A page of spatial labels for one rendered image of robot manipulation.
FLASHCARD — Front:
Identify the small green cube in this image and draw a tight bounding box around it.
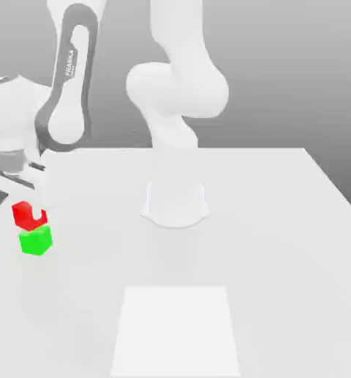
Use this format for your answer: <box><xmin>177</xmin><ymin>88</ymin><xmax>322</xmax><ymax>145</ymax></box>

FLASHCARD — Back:
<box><xmin>18</xmin><ymin>224</ymin><xmax>53</xmax><ymax>257</ymax></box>

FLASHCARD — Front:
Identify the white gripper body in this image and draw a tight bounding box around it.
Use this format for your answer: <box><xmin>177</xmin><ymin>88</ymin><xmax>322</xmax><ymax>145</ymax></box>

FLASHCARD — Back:
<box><xmin>0</xmin><ymin>167</ymin><xmax>49</xmax><ymax>207</ymax></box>

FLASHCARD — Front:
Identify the small red cube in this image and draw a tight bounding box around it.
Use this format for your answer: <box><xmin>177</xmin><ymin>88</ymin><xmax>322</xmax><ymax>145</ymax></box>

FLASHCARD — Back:
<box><xmin>11</xmin><ymin>200</ymin><xmax>49</xmax><ymax>232</ymax></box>

